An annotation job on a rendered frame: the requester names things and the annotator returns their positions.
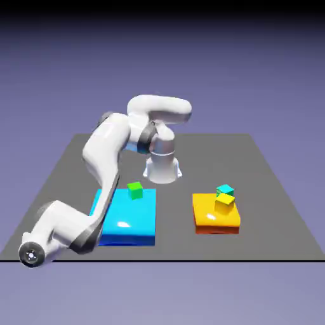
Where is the small yellow cube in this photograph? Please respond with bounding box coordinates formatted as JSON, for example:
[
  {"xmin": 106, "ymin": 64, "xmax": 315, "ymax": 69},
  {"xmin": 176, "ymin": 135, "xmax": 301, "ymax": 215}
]
[{"xmin": 214, "ymin": 193, "xmax": 236, "ymax": 215}]

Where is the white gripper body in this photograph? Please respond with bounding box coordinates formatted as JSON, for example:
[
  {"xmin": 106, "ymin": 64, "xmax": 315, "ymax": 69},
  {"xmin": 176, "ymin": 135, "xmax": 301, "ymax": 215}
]
[{"xmin": 21, "ymin": 231, "xmax": 36, "ymax": 248}]

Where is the large orange box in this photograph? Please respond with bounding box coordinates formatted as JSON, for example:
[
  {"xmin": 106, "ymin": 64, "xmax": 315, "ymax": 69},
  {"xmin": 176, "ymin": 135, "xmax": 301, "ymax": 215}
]
[{"xmin": 192, "ymin": 192, "xmax": 241, "ymax": 235}]

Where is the small green cube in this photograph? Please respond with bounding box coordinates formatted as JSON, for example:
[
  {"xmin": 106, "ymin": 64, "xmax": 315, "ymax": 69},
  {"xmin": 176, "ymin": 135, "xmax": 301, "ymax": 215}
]
[{"xmin": 126, "ymin": 181, "xmax": 143, "ymax": 201}]

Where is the large blue box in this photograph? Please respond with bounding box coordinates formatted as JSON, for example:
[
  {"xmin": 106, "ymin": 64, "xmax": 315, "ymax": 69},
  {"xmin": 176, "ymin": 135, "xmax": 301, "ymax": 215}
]
[{"xmin": 89, "ymin": 188, "xmax": 156, "ymax": 247}]

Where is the small teal cube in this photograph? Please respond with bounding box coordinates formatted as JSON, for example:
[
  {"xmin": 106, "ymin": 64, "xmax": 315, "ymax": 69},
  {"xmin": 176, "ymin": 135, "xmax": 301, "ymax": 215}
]
[{"xmin": 215, "ymin": 184, "xmax": 235, "ymax": 198}]

